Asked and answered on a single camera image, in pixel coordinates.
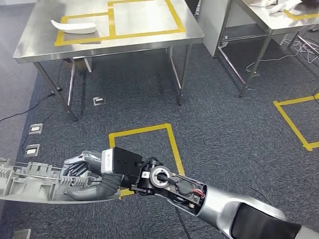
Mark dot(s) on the metal floor socket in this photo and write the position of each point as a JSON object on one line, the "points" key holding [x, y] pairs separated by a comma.
{"points": [[32, 150], [22, 234], [255, 74], [35, 128], [99, 101]]}

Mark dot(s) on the grey plastic wheel cover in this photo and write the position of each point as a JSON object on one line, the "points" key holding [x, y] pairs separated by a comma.
{"points": [[25, 184]]}

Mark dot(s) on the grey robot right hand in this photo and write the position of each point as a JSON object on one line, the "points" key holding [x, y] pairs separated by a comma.
{"points": [[82, 194]]}

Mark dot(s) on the white plastic part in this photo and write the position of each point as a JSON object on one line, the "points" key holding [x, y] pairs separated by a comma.
{"points": [[75, 28]]}

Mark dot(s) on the stainless steel table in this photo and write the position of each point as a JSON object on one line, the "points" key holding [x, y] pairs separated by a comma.
{"points": [[261, 19]]}

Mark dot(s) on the stainless steel workbench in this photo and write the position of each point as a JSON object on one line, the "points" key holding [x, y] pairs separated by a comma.
{"points": [[37, 43]]}

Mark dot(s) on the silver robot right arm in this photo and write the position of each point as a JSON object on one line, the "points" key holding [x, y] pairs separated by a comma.
{"points": [[224, 207]]}

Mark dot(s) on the yellow floor tape square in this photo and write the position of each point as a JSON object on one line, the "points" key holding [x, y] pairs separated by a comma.
{"points": [[289, 123], [139, 130]]}

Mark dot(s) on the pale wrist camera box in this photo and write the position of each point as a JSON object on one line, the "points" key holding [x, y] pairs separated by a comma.
{"points": [[107, 161]]}

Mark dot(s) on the yellow tape twin rectangle marking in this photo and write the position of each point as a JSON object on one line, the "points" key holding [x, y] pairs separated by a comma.
{"points": [[112, 19]]}

